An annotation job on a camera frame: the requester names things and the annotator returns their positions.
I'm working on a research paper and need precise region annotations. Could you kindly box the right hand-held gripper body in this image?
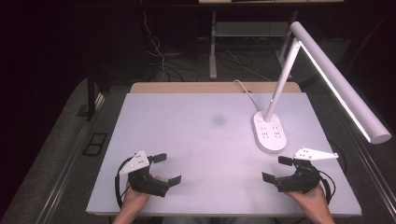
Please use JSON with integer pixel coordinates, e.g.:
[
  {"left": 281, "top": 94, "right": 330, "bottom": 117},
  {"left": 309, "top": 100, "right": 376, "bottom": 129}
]
[{"left": 275, "top": 147, "right": 339, "bottom": 194}]

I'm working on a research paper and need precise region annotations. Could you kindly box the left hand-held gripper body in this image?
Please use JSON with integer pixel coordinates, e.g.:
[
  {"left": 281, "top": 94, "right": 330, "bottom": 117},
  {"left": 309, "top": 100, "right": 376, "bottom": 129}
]
[{"left": 119, "top": 149, "right": 171, "bottom": 198}]

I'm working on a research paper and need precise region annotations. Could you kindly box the person's left hand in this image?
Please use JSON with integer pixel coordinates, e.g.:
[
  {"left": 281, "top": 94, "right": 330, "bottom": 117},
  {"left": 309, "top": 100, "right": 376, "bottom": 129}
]
[{"left": 120, "top": 175, "right": 163, "bottom": 215}]

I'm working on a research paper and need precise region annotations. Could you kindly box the person's right hand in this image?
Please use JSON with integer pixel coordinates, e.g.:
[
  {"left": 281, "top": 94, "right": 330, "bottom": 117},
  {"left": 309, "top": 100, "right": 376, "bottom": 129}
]
[{"left": 286, "top": 184, "right": 331, "bottom": 217}]

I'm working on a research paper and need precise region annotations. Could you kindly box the white table cover sheet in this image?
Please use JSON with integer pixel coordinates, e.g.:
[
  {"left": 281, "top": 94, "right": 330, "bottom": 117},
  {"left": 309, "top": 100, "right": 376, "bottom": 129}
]
[{"left": 86, "top": 91, "right": 362, "bottom": 217}]

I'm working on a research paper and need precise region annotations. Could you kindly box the white desk lamp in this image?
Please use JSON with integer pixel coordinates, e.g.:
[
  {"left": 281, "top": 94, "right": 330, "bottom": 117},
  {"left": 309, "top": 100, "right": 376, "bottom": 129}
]
[{"left": 252, "top": 21, "right": 392, "bottom": 155}]

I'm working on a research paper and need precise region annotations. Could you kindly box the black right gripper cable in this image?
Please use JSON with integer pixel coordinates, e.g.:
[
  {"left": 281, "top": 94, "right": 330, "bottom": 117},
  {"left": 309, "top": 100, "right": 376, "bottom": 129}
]
[{"left": 317, "top": 169, "right": 337, "bottom": 205}]

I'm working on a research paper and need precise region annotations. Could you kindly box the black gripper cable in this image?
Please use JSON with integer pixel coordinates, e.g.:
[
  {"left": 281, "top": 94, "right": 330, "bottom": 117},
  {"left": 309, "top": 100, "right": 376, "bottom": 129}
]
[
  {"left": 114, "top": 156, "right": 134, "bottom": 209},
  {"left": 317, "top": 169, "right": 337, "bottom": 205}
]

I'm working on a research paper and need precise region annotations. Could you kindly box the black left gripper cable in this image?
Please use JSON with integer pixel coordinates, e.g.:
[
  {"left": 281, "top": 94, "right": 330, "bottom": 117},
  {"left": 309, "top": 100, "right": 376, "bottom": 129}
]
[{"left": 114, "top": 156, "right": 134, "bottom": 209}]

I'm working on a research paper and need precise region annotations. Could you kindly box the metal floor rail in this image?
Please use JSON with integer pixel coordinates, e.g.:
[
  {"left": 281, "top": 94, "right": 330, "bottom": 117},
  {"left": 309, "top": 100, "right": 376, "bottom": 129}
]
[
  {"left": 34, "top": 91, "right": 106, "bottom": 224},
  {"left": 340, "top": 120, "right": 396, "bottom": 224}
]

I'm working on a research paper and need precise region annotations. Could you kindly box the white lamp cable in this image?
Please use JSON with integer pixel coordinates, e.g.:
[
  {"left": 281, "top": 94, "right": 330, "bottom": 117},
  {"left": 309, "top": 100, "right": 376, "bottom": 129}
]
[{"left": 233, "top": 78, "right": 264, "bottom": 113}]

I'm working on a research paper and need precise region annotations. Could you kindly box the black stand post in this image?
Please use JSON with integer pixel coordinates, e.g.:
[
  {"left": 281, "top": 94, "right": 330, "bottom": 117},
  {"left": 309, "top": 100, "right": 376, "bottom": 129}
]
[{"left": 86, "top": 69, "right": 96, "bottom": 121}]

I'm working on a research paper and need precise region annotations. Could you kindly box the white hanging cable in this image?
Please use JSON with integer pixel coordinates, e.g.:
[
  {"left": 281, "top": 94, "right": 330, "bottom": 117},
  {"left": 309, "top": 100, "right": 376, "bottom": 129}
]
[{"left": 141, "top": 10, "right": 167, "bottom": 82}]

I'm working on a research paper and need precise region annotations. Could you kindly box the thin white floor cable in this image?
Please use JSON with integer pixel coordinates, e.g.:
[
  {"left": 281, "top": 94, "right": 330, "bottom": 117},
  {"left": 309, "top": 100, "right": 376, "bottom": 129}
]
[{"left": 223, "top": 49, "right": 273, "bottom": 83}]

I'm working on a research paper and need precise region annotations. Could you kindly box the grey metal table frame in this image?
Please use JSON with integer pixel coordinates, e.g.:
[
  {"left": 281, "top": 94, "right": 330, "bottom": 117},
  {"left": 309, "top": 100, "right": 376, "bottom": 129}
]
[{"left": 208, "top": 10, "right": 300, "bottom": 80}]

